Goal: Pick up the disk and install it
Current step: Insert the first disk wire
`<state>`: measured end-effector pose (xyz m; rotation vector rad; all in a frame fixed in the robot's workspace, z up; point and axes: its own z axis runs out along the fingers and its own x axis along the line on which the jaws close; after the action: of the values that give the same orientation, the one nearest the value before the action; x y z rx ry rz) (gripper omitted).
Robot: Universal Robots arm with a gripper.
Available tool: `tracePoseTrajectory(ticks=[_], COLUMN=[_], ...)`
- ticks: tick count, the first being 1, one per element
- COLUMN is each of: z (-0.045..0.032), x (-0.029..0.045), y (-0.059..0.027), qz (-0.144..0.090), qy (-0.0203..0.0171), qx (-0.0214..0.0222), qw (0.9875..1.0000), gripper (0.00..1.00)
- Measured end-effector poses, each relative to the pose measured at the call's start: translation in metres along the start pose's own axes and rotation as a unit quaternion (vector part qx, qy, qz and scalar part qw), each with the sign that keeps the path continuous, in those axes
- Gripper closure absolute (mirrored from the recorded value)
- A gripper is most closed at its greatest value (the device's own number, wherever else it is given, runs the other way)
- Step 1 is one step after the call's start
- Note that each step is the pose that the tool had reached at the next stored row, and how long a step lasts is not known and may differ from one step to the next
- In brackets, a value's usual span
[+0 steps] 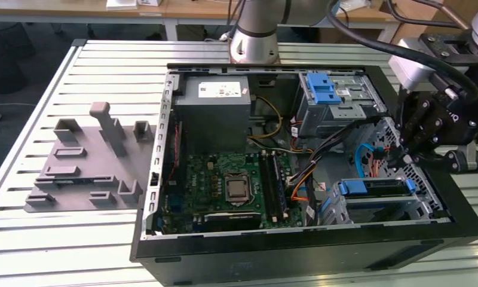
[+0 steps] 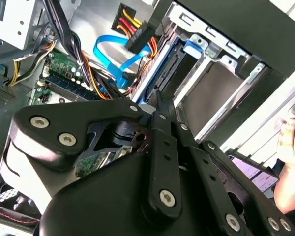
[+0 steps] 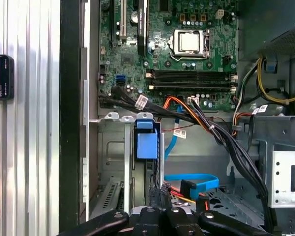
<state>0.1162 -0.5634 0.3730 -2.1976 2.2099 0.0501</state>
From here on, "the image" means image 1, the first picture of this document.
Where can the RAM stick with blue label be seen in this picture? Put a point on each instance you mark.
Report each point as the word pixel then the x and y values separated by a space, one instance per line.
pixel 282 185

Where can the grey parts rack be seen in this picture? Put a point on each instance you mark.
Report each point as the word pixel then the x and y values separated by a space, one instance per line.
pixel 91 167

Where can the white box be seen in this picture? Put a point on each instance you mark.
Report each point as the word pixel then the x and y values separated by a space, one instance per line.
pixel 122 4

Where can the green motherboard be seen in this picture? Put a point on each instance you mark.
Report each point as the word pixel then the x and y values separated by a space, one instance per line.
pixel 202 167

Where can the black PC case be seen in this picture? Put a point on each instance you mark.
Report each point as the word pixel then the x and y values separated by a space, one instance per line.
pixel 263 257

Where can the metal drive cage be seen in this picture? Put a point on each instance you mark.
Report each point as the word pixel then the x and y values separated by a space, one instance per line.
pixel 323 119

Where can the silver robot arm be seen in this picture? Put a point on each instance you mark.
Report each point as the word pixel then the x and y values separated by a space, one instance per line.
pixel 255 30

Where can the silver CPU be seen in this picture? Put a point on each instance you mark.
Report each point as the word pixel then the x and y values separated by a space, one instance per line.
pixel 238 189

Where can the metal disk bay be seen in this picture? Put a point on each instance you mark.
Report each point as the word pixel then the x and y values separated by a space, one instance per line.
pixel 383 202

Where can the black graphics card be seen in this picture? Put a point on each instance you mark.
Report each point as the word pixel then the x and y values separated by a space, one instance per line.
pixel 231 220

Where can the black wrist bracket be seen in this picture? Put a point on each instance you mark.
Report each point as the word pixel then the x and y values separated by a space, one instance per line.
pixel 443 45

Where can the wooden desk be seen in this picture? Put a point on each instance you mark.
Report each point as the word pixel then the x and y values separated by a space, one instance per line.
pixel 84 13

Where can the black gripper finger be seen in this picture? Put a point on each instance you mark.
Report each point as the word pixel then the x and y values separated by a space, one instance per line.
pixel 415 125
pixel 443 158

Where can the blue plastic latch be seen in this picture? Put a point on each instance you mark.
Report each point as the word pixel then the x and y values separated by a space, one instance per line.
pixel 323 89

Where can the hard disk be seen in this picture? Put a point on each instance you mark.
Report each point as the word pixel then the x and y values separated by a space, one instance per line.
pixel 355 186

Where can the dark office chair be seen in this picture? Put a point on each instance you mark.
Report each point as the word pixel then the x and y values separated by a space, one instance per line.
pixel 8 53

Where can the grey power supply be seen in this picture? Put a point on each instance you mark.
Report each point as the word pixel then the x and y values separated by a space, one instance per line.
pixel 211 125

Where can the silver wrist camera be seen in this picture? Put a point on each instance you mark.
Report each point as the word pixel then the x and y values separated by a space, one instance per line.
pixel 411 71

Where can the CPU socket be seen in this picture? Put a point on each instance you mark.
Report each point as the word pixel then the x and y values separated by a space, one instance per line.
pixel 238 175

